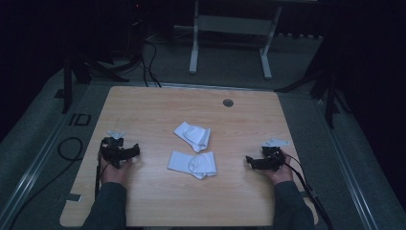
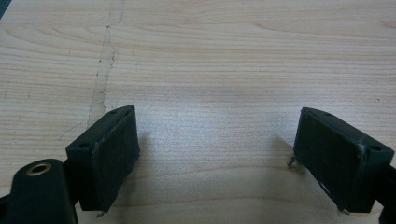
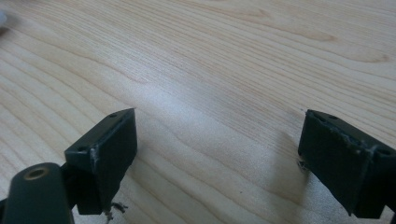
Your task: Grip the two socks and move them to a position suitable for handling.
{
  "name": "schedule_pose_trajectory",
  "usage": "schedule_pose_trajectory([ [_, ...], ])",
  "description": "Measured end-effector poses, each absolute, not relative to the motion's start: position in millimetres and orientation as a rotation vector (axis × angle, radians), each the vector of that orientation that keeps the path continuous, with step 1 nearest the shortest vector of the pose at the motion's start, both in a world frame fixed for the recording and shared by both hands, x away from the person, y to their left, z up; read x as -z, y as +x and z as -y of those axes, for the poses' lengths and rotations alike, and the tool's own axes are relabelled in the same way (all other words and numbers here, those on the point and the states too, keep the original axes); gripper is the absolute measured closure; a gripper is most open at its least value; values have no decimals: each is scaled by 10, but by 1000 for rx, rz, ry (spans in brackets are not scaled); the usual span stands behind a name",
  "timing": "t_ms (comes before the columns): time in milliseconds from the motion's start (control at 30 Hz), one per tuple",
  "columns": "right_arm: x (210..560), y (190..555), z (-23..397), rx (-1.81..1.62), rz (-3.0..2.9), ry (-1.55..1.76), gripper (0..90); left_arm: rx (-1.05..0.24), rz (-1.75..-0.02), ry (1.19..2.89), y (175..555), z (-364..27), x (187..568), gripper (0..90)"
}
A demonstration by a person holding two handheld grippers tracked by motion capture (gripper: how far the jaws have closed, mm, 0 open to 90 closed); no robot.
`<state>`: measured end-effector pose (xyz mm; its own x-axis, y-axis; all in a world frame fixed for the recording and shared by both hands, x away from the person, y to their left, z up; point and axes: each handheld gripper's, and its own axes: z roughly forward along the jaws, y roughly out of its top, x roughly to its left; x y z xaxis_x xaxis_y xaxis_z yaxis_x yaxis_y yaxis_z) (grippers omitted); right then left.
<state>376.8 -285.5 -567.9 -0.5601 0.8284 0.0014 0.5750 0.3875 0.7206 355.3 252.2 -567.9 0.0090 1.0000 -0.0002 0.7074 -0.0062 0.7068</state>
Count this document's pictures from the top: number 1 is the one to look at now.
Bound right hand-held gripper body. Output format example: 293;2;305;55
259;137;291;172

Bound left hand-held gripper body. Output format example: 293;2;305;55
101;129;132;170

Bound white sock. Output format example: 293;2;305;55
167;150;218;180
172;121;213;153

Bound person's right hand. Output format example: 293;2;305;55
263;154;295;186

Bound person's left hand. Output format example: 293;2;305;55
100;156;134;188

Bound black metal stand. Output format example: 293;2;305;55
274;63;352;129
60;47;130;115

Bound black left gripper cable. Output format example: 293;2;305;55
94;139;107;199

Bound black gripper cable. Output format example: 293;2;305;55
271;149;335;230
94;139;107;199

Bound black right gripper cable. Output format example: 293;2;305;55
271;149;335;230

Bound black floor cable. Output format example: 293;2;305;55
6;136;84;230

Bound black background cables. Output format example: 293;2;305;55
139;37;163;88

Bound metal floor rail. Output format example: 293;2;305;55
314;97;381;230
0;111;78;226

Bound white desk frame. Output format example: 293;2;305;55
189;0;283;81

